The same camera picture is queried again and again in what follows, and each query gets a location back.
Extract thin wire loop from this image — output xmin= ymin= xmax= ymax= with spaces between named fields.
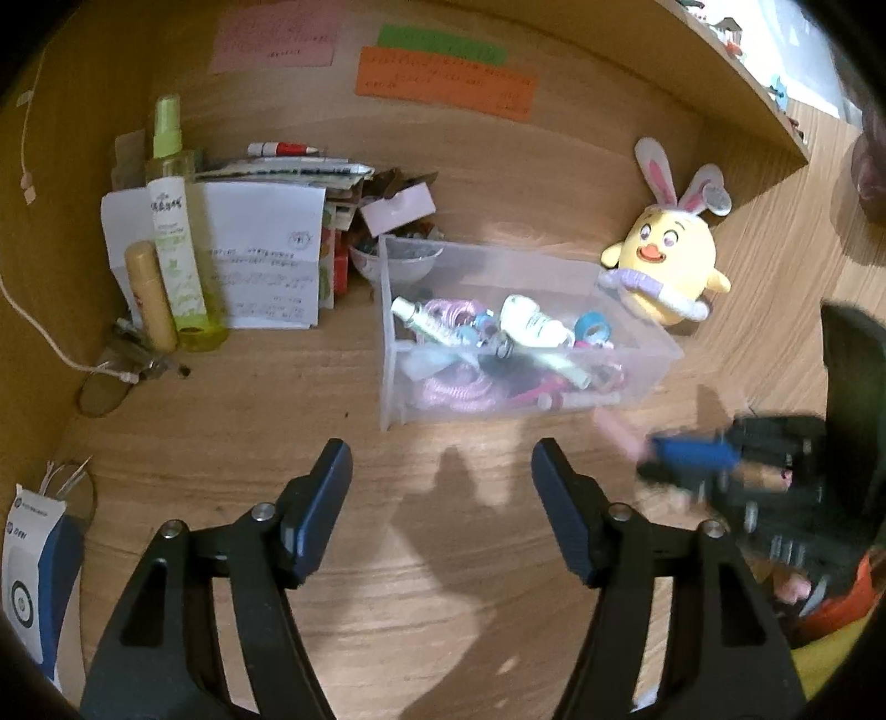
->
xmin=42 ymin=453 xmax=99 ymax=528

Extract clear plastic bin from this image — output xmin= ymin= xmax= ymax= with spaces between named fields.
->
xmin=377 ymin=234 xmax=686 ymax=432

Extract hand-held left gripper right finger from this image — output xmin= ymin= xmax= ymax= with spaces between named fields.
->
xmin=532 ymin=438 xmax=807 ymax=720

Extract black rectangular object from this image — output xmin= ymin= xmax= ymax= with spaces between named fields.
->
xmin=485 ymin=344 xmax=544 ymax=392

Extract orange paper note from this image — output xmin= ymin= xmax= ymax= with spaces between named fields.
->
xmin=356 ymin=46 xmax=539 ymax=120

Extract small ceramic bowl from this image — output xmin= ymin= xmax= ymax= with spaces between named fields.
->
xmin=347 ymin=239 xmax=446 ymax=285

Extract person's right hand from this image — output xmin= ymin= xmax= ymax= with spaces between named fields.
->
xmin=777 ymin=573 xmax=818 ymax=608

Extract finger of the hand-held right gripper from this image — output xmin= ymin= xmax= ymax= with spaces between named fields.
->
xmin=649 ymin=434 xmax=741 ymax=473
xmin=635 ymin=461 xmax=729 ymax=501

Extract yellow printed clothing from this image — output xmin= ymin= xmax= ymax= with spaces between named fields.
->
xmin=787 ymin=609 xmax=874 ymax=697

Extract small white tube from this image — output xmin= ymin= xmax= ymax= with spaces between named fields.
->
xmin=552 ymin=392 xmax=622 ymax=411

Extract small pink tube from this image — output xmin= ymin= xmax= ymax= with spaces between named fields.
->
xmin=594 ymin=407 xmax=656 ymax=459

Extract white and blue package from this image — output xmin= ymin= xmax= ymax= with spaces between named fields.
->
xmin=0 ymin=483 xmax=85 ymax=695

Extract white printed paper sheet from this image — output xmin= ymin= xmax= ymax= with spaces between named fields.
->
xmin=101 ymin=181 xmax=326 ymax=331

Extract pink paper note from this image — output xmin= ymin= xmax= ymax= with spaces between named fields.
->
xmin=209 ymin=9 xmax=341 ymax=74

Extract green spray bottle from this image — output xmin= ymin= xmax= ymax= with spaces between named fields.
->
xmin=145 ymin=94 xmax=230 ymax=354

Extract pink cable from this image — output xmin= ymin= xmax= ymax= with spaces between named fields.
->
xmin=415 ymin=296 xmax=501 ymax=414

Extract white cord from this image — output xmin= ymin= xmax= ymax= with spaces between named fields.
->
xmin=0 ymin=275 xmax=136 ymax=384

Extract light green stick tube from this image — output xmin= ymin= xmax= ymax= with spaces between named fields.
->
xmin=528 ymin=350 xmax=594 ymax=390

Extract pink scissors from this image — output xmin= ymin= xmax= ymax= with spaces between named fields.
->
xmin=511 ymin=358 xmax=625 ymax=411

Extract small pink box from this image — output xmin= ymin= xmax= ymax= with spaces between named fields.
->
xmin=358 ymin=186 xmax=437 ymax=237

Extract beige stick tube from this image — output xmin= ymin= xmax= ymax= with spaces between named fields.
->
xmin=123 ymin=241 xmax=179 ymax=353

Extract clear plastic item with clips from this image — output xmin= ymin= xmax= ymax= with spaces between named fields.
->
xmin=75 ymin=318 xmax=193 ymax=418

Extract green paper note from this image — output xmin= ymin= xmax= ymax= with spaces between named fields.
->
xmin=377 ymin=24 xmax=509 ymax=68

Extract red and white pen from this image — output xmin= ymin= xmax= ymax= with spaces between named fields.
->
xmin=246 ymin=140 xmax=323 ymax=160

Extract yellow chick plush toy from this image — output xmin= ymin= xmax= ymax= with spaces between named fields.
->
xmin=598 ymin=137 xmax=734 ymax=328

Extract wooden shelf board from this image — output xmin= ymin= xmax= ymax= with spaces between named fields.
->
xmin=654 ymin=0 xmax=812 ymax=169

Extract white bottle with green label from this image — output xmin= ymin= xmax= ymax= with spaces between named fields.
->
xmin=499 ymin=294 xmax=577 ymax=348

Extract mint tube with white cap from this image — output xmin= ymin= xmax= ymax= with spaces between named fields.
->
xmin=390 ymin=295 xmax=480 ymax=348

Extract white string with tags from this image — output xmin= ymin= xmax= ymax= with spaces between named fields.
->
xmin=17 ymin=42 xmax=40 ymax=207

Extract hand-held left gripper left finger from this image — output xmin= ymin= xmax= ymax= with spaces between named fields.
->
xmin=79 ymin=438 xmax=354 ymax=720

